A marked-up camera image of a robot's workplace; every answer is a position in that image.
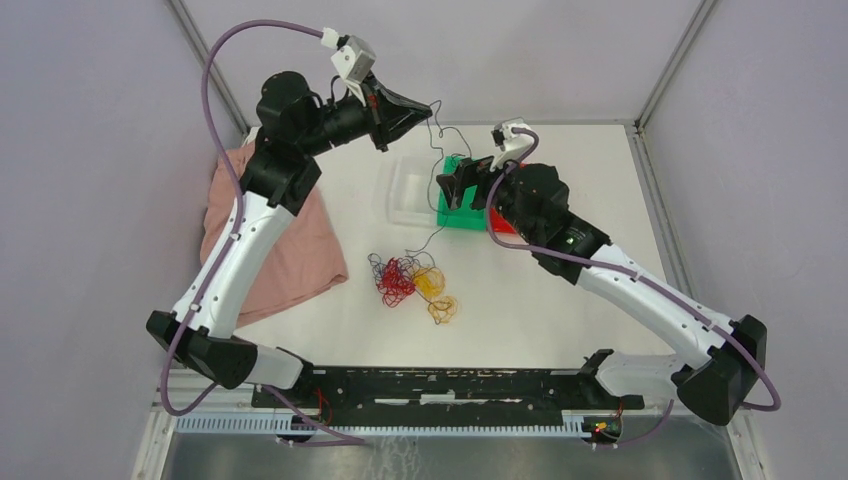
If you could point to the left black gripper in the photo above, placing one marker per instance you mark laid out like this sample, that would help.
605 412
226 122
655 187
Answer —
389 115

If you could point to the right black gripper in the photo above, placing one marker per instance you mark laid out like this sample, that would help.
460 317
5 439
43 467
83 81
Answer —
470 172

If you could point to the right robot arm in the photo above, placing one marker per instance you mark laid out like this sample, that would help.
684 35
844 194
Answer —
716 359

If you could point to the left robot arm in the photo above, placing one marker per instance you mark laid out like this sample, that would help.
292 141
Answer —
296 127

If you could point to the green plastic bin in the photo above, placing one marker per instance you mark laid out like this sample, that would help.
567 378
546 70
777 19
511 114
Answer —
466 217

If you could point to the clear plastic bin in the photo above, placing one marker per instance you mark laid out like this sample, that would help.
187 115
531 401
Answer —
412 194

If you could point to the red plastic bin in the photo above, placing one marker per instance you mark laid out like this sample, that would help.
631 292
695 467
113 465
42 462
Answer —
499 224

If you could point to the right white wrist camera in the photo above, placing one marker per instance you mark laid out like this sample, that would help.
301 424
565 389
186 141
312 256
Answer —
515 140

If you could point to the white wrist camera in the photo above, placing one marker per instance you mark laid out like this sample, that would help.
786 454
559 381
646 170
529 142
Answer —
515 140
353 57

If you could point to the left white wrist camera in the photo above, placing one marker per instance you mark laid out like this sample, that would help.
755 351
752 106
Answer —
353 57

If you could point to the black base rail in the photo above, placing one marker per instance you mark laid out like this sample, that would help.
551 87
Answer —
439 397

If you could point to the white slotted cable duct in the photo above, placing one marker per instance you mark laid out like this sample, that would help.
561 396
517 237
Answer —
288 424

